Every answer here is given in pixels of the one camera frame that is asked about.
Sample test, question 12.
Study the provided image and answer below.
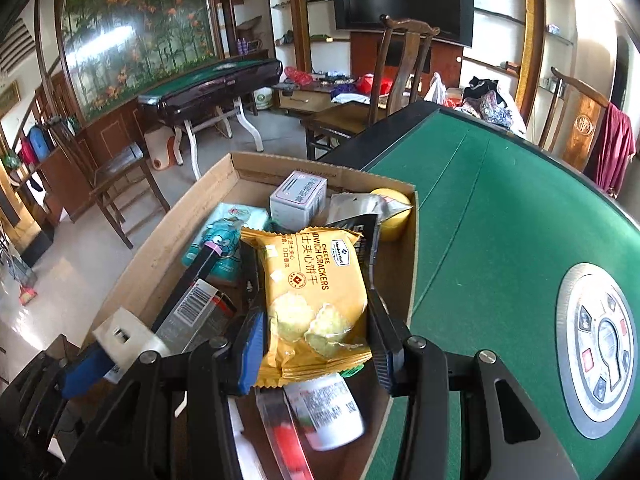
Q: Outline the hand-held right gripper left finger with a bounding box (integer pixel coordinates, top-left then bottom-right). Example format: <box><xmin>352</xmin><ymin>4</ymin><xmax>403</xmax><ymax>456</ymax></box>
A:
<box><xmin>60</xmin><ymin>307</ymin><xmax>268</xmax><ymax>480</ymax></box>

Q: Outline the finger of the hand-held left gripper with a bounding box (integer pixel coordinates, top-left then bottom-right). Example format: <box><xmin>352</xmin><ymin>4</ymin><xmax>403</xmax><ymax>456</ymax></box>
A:
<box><xmin>60</xmin><ymin>345</ymin><xmax>113</xmax><ymax>400</ymax></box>

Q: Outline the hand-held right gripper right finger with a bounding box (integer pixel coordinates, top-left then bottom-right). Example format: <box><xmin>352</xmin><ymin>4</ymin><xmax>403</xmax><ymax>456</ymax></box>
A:
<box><xmin>366</xmin><ymin>294</ymin><xmax>581</xmax><ymax>480</ymax></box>

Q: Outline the white plastic block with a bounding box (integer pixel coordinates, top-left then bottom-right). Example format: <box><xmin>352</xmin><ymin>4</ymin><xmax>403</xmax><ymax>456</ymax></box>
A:
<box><xmin>92</xmin><ymin>307</ymin><xmax>168</xmax><ymax>376</ymax></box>

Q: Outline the yellow cracker packet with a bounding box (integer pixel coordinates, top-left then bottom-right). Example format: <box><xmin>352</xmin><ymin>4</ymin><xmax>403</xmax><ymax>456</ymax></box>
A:
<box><xmin>240</xmin><ymin>226</ymin><xmax>373</xmax><ymax>388</ymax></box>

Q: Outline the cardboard box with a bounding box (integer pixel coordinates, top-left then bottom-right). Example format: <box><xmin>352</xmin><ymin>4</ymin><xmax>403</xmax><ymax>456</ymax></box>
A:
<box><xmin>92</xmin><ymin>151</ymin><xmax>418</xmax><ymax>480</ymax></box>

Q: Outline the yellow ball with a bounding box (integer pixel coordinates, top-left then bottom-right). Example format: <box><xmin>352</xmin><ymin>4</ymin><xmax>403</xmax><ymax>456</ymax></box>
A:
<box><xmin>371</xmin><ymin>187</ymin><xmax>413</xmax><ymax>243</ymax></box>

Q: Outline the white medicine box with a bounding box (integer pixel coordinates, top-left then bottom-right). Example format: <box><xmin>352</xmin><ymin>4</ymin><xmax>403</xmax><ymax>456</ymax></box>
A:
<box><xmin>270</xmin><ymin>171</ymin><xmax>328</xmax><ymax>233</ymax></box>

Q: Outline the black box barcode label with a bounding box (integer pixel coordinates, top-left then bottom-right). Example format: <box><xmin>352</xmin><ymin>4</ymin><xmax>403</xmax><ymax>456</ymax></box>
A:
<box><xmin>155</xmin><ymin>280</ymin><xmax>238</xmax><ymax>356</ymax></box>

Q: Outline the white pill bottle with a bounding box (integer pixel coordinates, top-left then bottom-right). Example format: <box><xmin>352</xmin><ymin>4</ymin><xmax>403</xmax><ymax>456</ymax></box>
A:
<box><xmin>285</xmin><ymin>372</ymin><xmax>366</xmax><ymax>452</ymax></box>

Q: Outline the clear red tube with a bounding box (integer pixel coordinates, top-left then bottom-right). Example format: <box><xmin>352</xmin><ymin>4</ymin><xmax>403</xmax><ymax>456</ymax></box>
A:
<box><xmin>255</xmin><ymin>387</ymin><xmax>313</xmax><ymax>480</ymax></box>

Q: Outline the black marker pink cap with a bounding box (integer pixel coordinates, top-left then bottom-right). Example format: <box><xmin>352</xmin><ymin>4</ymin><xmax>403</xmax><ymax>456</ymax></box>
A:
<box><xmin>152</xmin><ymin>241</ymin><xmax>226</xmax><ymax>331</ymax></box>

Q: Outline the red broom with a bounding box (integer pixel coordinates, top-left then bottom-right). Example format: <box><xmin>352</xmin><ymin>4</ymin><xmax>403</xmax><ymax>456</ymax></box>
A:
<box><xmin>0</xmin><ymin>235</ymin><xmax>38</xmax><ymax>307</ymax></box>

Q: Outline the teal cartoon tissue pack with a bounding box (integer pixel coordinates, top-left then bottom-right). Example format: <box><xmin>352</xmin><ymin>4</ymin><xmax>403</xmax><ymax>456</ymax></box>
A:
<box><xmin>181</xmin><ymin>203</ymin><xmax>271</xmax><ymax>288</ymax></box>

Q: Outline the black white printed package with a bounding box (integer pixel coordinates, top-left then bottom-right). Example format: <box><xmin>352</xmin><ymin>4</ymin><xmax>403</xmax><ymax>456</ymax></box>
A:
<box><xmin>325</xmin><ymin>192</ymin><xmax>413</xmax><ymax>271</ymax></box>

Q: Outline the wooden armchair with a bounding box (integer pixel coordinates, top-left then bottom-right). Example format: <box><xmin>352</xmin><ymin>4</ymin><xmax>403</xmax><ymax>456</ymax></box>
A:
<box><xmin>47</xmin><ymin>117</ymin><xmax>171</xmax><ymax>250</ymax></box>

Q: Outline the round silver control panel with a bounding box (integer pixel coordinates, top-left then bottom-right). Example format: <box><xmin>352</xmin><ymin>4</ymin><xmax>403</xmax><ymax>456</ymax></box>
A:
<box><xmin>555</xmin><ymin>262</ymin><xmax>640</xmax><ymax>438</ymax></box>

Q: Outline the white orange plastic stool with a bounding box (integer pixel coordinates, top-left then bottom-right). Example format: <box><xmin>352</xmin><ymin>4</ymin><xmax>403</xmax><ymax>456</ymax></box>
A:
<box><xmin>145</xmin><ymin>127</ymin><xmax>183</xmax><ymax>172</ymax></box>

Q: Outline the blue container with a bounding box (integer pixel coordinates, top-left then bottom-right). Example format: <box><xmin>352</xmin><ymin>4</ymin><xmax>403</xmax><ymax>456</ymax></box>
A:
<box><xmin>27</xmin><ymin>125</ymin><xmax>51</xmax><ymax>153</ymax></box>

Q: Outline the dark wooden chair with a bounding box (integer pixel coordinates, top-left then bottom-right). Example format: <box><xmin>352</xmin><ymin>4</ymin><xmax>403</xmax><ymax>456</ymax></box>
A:
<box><xmin>305</xmin><ymin>15</ymin><xmax>441</xmax><ymax>161</ymax></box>

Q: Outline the low wooden coffee table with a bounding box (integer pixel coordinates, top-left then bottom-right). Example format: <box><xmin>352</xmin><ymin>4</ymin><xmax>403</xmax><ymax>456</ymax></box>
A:
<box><xmin>272</xmin><ymin>77</ymin><xmax>386</xmax><ymax>113</ymax></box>

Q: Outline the red cloth item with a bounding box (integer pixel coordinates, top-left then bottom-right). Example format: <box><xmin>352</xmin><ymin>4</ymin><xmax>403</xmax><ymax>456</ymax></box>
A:
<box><xmin>357</xmin><ymin>74</ymin><xmax>396</xmax><ymax>96</ymax></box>

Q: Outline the white plastic bag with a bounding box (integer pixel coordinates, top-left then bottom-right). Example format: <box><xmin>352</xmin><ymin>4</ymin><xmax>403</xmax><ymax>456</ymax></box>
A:
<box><xmin>424</xmin><ymin>72</ymin><xmax>448</xmax><ymax>106</ymax></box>

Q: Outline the pile of clothes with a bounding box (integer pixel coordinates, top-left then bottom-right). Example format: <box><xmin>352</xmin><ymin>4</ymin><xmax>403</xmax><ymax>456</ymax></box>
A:
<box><xmin>457</xmin><ymin>76</ymin><xmax>528</xmax><ymax>136</ymax></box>

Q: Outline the folding mahjong table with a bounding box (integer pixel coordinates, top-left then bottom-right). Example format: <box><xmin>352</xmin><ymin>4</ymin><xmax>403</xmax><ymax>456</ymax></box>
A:
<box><xmin>137</xmin><ymin>57</ymin><xmax>283</xmax><ymax>181</ymax></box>

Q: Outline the carved back wooden chair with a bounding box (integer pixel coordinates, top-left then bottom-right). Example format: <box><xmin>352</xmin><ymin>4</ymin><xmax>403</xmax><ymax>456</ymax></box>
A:
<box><xmin>537</xmin><ymin>66</ymin><xmax>611</xmax><ymax>173</ymax></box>

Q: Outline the maroon cloth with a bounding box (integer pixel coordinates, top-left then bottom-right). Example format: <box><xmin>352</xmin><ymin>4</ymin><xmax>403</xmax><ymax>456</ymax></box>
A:
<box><xmin>585</xmin><ymin>102</ymin><xmax>637</xmax><ymax>196</ymax></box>

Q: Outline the black television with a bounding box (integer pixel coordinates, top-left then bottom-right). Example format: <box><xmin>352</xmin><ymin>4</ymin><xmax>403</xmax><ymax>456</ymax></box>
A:
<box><xmin>331</xmin><ymin>0</ymin><xmax>474</xmax><ymax>48</ymax></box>

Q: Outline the wall air vent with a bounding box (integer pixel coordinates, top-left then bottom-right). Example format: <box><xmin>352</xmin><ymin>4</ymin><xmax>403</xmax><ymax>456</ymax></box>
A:
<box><xmin>0</xmin><ymin>17</ymin><xmax>36</xmax><ymax>73</ymax></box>

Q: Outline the floral wall painting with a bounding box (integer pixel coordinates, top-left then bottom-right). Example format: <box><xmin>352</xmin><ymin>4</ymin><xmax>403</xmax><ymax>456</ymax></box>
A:
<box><xmin>60</xmin><ymin>0</ymin><xmax>226</xmax><ymax>121</ymax></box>

